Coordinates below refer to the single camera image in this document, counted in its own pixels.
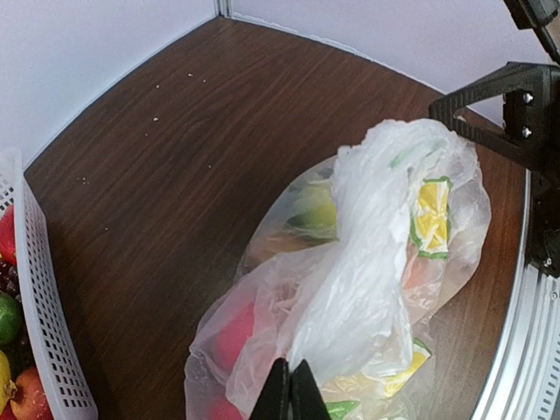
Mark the white perforated plastic basket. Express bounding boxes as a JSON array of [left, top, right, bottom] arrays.
[[1, 148, 98, 419]]

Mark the right aluminium corner post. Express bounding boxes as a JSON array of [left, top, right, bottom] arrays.
[[214, 0, 232, 18]]

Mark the yellow-green fruit in bag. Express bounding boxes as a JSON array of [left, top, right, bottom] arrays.
[[286, 183, 337, 240]]

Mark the red pomegranate in basket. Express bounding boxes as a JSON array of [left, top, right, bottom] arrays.
[[10, 367, 54, 420]]

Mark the pink fruit in bag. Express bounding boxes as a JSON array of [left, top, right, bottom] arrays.
[[208, 304, 255, 420]]

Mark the clear printed plastic bag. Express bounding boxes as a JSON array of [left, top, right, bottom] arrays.
[[185, 119, 491, 419]]

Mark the green fruit in basket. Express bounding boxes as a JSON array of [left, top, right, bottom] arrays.
[[0, 292, 23, 346]]

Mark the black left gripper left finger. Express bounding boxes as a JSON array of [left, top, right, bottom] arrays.
[[249, 358, 290, 420]]

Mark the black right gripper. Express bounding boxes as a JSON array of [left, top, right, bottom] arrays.
[[429, 0, 559, 171]]

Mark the orange fruit in bag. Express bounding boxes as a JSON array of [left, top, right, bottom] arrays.
[[402, 243, 438, 291]]

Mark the red fruit in basket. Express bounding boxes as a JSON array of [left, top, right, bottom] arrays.
[[0, 205, 17, 265]]

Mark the yellow lemon in basket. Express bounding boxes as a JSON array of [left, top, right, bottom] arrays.
[[0, 351, 18, 412]]

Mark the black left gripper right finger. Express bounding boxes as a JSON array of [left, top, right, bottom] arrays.
[[290, 360, 331, 420]]

